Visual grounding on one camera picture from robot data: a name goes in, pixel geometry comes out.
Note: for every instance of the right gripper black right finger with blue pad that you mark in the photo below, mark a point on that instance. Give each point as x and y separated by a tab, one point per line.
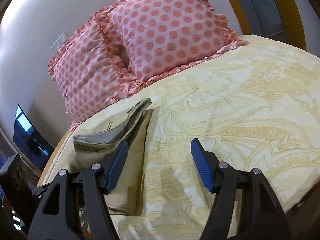
261	214

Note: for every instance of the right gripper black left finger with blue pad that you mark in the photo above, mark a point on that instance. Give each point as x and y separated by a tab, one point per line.
69	192

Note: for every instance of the beige khaki pants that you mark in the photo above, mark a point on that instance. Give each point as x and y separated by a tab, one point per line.
117	144

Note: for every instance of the dark tv screen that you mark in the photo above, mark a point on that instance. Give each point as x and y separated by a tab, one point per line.
33	145

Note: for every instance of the yellow patterned bedspread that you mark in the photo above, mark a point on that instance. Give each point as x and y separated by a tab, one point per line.
255	106

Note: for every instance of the pink polka dot pillow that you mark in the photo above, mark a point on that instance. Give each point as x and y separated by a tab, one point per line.
164	37
88	69

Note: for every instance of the white wall socket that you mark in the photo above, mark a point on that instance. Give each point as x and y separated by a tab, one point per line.
59	42

